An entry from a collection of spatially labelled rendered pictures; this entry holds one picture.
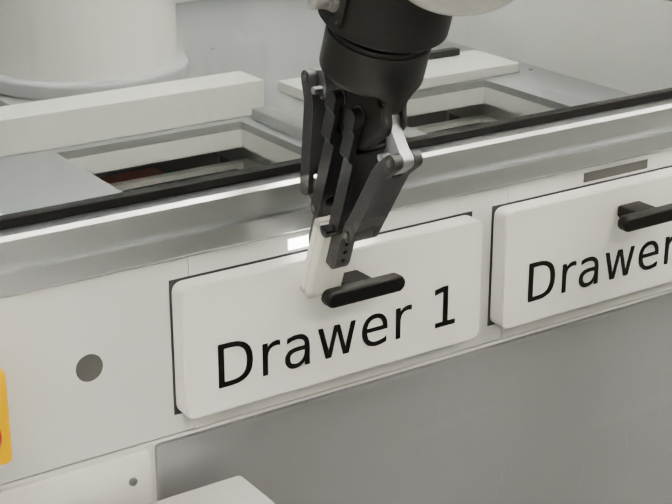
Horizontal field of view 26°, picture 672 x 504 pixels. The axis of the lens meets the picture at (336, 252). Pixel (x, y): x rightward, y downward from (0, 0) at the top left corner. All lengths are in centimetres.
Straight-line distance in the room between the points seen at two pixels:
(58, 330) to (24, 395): 5
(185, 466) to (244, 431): 6
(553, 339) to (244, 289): 37
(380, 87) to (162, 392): 31
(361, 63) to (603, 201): 41
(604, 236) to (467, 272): 16
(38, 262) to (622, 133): 56
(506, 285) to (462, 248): 7
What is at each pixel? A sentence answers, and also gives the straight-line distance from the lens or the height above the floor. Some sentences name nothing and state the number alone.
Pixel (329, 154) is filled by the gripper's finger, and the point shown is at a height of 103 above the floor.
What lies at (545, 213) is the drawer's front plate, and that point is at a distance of 129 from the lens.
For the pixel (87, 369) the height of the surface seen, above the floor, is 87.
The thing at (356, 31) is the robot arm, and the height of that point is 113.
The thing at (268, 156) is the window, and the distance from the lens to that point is 114.
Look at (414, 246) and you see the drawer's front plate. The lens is 120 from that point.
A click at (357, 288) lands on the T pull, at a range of 113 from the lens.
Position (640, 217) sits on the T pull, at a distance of 132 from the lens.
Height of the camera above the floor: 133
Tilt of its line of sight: 20 degrees down
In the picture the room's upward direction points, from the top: straight up
